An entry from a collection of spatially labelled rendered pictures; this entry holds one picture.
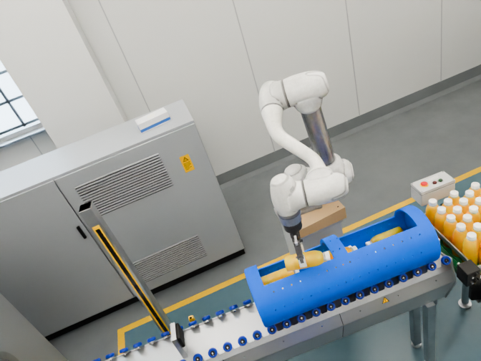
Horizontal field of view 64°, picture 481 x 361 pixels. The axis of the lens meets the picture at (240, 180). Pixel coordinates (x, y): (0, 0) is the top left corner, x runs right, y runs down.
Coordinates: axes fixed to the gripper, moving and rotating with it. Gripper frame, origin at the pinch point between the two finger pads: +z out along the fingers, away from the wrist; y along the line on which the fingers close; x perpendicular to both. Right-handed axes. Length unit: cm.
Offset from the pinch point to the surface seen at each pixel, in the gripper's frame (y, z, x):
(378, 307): 3, 47, -29
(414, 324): 30, 105, -53
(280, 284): -3.0, 12.1, 11.9
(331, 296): -3.7, 24.3, -8.3
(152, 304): 18, 34, 88
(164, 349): -6, 40, 78
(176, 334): -10, 26, 66
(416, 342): 31, 126, -54
